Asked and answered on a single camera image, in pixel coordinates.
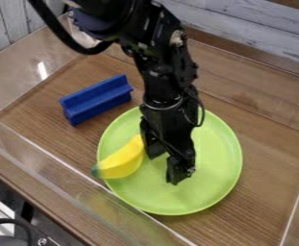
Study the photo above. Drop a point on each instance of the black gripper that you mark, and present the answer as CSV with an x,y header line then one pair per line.
x,y
165,127

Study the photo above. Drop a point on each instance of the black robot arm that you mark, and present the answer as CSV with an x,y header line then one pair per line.
x,y
151,37

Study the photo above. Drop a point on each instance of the clear acrylic front wall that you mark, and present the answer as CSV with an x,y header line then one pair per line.
x,y
75,201

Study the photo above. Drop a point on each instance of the yellow toy banana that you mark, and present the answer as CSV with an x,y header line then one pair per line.
x,y
123,162

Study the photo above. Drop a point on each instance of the blue plastic block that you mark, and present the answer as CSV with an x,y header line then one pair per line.
x,y
95,99

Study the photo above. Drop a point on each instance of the green round plate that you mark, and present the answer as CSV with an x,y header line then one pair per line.
x,y
218,167

